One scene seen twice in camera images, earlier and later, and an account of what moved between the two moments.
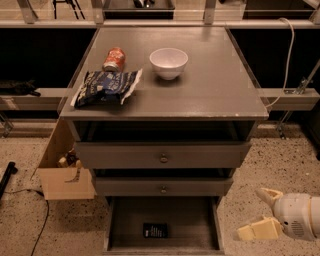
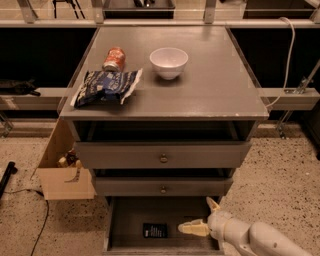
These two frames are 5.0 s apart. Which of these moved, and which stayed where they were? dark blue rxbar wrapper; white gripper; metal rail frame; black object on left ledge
Moved: white gripper
Stayed: dark blue rxbar wrapper; metal rail frame; black object on left ledge
